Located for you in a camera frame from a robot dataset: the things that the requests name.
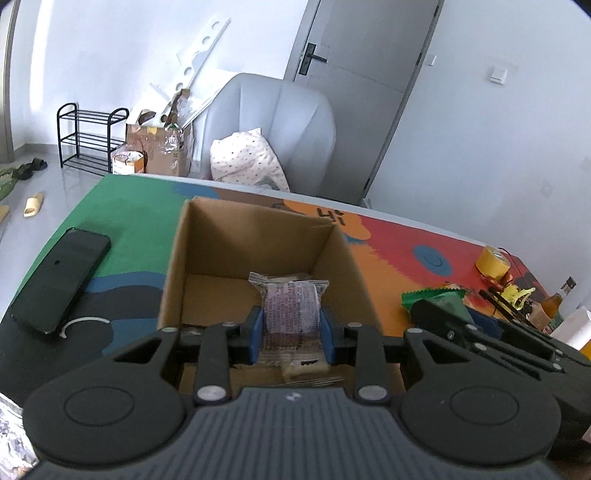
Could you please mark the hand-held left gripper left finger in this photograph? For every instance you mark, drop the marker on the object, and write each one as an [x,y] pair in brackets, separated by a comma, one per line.
[256,337]

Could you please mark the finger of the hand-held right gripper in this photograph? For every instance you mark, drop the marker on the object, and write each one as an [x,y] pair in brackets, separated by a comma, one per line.
[438,318]
[482,319]

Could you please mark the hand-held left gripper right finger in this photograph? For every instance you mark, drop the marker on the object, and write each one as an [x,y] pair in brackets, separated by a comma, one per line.
[327,337]

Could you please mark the green snack packet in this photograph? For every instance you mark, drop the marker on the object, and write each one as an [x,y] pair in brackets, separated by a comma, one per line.
[443,297]

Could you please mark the clear purple cake packet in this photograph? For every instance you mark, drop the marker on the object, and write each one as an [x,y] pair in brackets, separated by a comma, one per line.
[291,314]

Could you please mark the brown cardboard box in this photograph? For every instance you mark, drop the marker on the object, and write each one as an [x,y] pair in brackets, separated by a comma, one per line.
[217,249]

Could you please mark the yellow plastic wrapper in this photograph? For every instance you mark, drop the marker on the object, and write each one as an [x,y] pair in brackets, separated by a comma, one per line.
[519,295]

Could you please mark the yellow tape roll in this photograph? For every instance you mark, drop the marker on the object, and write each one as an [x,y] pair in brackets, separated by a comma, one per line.
[491,264]

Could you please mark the white carton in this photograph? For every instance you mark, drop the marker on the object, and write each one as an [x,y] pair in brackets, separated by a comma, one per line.
[575,330]

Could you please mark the amber glass bottle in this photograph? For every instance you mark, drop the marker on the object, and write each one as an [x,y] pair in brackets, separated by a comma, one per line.
[551,304]

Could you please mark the colourful cartoon table mat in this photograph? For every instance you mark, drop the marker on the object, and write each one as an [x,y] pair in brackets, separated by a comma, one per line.
[134,217]

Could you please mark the white dotted pillow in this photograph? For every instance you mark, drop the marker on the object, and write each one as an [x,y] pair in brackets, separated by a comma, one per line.
[244,159]

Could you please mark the black smartphone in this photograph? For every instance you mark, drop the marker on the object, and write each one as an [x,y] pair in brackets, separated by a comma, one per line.
[60,277]

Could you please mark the taped cardboard box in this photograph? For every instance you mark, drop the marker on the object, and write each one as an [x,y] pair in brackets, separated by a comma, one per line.
[161,152]

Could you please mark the white and orange tub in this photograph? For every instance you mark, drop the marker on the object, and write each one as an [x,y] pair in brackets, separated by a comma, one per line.
[127,161]

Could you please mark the grey armchair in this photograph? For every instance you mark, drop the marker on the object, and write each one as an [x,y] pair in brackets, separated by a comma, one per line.
[300,120]

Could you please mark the grey door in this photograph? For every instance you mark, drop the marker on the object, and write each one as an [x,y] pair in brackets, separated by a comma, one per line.
[364,92]

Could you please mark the crumpled packing scraps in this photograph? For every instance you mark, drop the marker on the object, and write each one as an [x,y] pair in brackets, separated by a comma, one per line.
[178,108]

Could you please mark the beige slipper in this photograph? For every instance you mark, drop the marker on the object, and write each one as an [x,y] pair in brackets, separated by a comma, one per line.
[33,205]

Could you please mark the black shoe rack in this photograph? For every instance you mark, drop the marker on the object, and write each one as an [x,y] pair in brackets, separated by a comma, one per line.
[90,138]

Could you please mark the printed foil snack bag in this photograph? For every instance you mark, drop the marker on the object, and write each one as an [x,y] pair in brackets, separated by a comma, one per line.
[14,434]

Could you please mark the pair of black slippers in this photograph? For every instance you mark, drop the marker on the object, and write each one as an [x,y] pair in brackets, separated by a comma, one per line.
[30,168]

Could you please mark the white board with holes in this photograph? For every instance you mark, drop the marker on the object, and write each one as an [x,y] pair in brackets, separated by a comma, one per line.
[198,55]

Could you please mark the green floor cloth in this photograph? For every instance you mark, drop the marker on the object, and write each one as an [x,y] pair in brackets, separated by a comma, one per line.
[5,182]

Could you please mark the large white light switch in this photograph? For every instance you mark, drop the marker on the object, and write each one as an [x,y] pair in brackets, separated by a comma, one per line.
[499,74]

